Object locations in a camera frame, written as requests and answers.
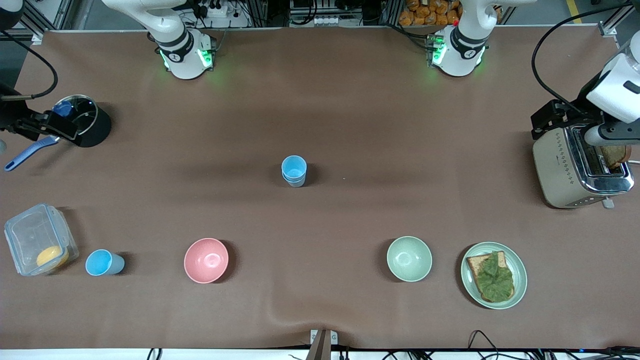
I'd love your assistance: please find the metal camera mount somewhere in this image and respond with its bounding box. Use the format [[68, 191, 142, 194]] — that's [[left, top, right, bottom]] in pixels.
[[309, 328, 339, 360]]

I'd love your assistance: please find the orange round food piece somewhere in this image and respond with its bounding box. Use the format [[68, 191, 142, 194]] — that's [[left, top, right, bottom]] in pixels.
[[36, 245, 70, 269]]

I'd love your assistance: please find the aluminium frame rack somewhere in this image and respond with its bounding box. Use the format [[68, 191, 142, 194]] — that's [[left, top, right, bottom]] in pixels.
[[247, 0, 401, 28]]

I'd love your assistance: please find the glass lid with blue knob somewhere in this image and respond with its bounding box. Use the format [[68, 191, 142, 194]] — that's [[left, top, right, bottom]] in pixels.
[[52, 95, 99, 137]]

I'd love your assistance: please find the white power strip with plugs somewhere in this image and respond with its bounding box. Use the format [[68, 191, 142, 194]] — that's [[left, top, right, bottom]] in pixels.
[[192, 0, 230, 20]]

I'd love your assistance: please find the beige chrome toaster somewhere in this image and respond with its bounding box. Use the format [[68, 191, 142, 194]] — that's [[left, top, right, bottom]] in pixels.
[[532, 120, 635, 210]]

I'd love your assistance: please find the pale green plate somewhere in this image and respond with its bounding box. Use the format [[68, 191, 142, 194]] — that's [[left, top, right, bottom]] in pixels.
[[460, 242, 528, 310]]

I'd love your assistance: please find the clear plastic storage container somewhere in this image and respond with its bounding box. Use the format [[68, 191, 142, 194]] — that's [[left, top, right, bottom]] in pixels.
[[4, 202, 80, 277]]

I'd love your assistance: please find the pale green bowl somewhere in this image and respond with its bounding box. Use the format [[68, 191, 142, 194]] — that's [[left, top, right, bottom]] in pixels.
[[386, 236, 433, 283]]

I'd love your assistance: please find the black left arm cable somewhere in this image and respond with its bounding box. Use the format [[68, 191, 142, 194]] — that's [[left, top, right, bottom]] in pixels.
[[531, 4, 640, 110]]

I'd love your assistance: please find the brown table mat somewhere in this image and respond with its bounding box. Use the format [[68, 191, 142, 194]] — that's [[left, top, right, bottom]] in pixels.
[[0, 26, 640, 351]]

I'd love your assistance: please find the pink bowl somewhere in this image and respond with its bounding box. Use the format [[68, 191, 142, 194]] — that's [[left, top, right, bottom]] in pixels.
[[183, 237, 230, 284]]

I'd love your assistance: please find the black pot with blue handle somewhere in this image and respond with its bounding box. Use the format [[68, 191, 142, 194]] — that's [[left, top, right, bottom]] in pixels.
[[4, 94, 113, 172]]

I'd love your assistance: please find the black looped cable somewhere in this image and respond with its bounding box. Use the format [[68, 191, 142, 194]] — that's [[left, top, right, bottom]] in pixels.
[[467, 329, 502, 360]]

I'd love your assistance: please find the brown toast slice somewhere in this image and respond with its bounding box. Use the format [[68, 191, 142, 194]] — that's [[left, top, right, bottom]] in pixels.
[[599, 144, 632, 170]]

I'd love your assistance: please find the brown bread slice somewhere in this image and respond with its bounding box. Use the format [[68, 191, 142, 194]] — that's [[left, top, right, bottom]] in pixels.
[[466, 251, 516, 304]]

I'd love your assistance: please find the bag of orange buns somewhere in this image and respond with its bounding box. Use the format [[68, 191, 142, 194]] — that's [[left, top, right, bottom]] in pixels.
[[398, 0, 463, 27]]

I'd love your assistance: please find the green lettuce leaf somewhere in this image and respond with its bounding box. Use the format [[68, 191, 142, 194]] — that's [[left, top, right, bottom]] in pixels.
[[475, 251, 515, 303]]

